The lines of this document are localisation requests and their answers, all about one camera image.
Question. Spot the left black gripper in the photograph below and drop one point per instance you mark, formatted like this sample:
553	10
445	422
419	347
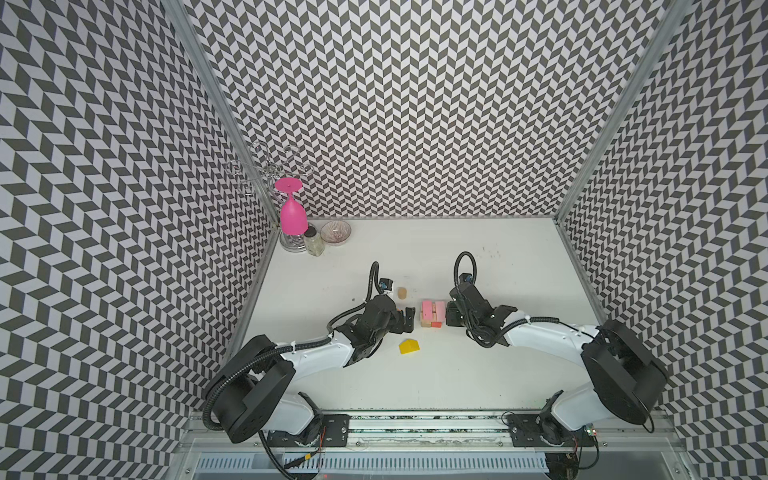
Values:
400	325

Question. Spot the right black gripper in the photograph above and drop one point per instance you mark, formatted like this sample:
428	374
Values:
460	312

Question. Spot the light pink rectangular block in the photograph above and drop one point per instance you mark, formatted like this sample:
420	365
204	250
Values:
439	312

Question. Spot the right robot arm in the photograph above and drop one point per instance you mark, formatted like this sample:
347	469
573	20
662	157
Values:
625	379

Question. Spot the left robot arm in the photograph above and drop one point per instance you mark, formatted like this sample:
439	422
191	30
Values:
250	394

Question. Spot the yellow house-shaped block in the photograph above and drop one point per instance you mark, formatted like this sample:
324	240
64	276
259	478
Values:
409	346

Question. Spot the small striped bowl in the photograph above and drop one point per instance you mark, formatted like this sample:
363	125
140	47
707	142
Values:
336	232

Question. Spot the glass spice jar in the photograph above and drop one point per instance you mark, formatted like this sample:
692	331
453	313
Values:
313	241

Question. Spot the pink plastic wine glass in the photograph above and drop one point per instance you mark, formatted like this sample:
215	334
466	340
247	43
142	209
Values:
293	217

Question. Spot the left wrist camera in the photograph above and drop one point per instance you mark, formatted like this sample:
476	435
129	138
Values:
384	286

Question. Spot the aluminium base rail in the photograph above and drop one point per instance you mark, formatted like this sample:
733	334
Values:
480	430

